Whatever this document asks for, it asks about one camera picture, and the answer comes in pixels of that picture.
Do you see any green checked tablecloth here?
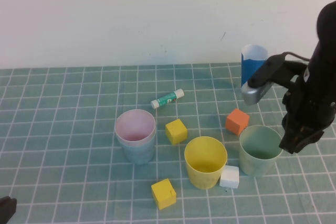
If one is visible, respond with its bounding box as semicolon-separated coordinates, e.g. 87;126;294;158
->
0;60;336;224

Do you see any green plastic cup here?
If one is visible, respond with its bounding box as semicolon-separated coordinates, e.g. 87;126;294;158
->
238;125;284;177

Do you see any pink plastic cup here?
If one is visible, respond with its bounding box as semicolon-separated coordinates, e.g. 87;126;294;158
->
114;109;156;147

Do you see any blue paper cone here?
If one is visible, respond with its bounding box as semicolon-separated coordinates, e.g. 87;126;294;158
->
240;44;269;88

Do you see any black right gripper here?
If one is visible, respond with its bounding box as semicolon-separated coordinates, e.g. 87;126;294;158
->
278;75;336;154

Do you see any yellow cube block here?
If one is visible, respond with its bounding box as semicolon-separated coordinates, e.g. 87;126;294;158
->
151;178;177;210
165;118;188;145

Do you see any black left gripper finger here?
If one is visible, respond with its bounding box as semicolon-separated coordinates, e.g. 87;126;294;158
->
0;196;18;224

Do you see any thin black camera cable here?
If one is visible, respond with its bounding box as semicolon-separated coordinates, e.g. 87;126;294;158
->
282;51;312;63

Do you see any green white glue stick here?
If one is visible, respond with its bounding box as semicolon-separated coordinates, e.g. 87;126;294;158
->
150;88;184;110

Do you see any light blue plastic cup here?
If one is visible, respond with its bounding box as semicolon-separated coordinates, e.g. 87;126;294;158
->
115;126;156;165

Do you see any yellow plastic cup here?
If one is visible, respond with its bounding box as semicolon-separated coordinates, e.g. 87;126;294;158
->
183;136;228;190

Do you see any white cube block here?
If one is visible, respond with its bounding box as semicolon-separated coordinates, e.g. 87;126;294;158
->
219;165;240;189

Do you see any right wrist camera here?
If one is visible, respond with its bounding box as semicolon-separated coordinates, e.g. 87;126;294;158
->
240;54;302;105

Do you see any orange cube block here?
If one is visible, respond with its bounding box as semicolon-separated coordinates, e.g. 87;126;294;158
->
225;108;250;136

